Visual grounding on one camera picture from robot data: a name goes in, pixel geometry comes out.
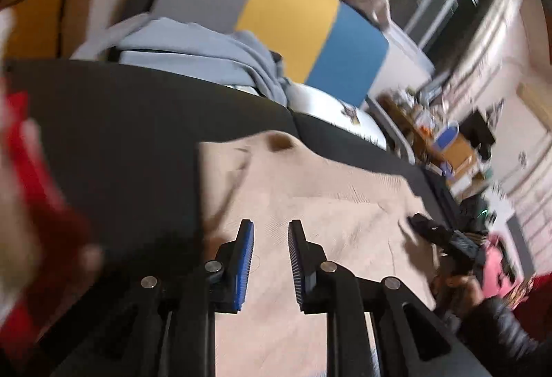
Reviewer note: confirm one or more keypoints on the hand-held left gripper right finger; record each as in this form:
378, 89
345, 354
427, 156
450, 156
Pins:
297, 269

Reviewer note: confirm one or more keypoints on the air conditioner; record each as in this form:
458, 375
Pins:
534, 96

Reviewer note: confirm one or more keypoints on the person's right hand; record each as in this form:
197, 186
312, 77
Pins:
457, 293

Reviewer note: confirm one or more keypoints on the light blue garment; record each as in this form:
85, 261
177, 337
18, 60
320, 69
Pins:
194, 53

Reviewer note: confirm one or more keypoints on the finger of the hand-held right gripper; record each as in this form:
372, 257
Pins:
431, 229

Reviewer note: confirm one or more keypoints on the white printed pillow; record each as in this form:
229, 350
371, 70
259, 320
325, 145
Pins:
327, 109

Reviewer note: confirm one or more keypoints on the beige patterned curtain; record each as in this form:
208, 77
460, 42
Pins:
483, 40

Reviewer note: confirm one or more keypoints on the black monitor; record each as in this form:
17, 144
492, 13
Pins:
479, 129

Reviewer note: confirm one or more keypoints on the red garment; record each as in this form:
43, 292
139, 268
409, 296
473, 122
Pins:
43, 208

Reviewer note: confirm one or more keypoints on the white shelf unit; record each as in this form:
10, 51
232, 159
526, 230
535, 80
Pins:
500, 198

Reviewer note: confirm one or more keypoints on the grey yellow blue armchair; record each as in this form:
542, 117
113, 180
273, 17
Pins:
302, 23

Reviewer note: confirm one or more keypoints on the pink bedspread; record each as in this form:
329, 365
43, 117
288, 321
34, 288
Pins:
496, 269

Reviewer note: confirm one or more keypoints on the beige knit sweater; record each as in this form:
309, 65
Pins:
323, 208

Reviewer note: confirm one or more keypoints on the wooden table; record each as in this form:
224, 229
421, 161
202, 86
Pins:
401, 113

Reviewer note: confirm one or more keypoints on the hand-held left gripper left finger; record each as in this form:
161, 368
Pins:
241, 269

